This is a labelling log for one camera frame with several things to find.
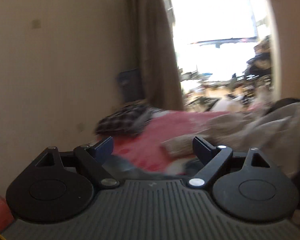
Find blue denim jeans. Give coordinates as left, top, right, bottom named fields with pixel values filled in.
left=102, top=155, right=204, bottom=182

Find plaid checkered garment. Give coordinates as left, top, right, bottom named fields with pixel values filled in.
left=94, top=102, right=163, bottom=137

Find pink floral bed blanket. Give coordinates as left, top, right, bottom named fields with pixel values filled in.
left=113, top=111, right=226, bottom=166

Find beige knit sweater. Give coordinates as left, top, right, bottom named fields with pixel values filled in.
left=161, top=102, right=300, bottom=177

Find dark blue bin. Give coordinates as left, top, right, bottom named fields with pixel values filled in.
left=117, top=69, right=145, bottom=103

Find brown curtain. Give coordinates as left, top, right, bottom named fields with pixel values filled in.
left=127, top=0, right=184, bottom=111

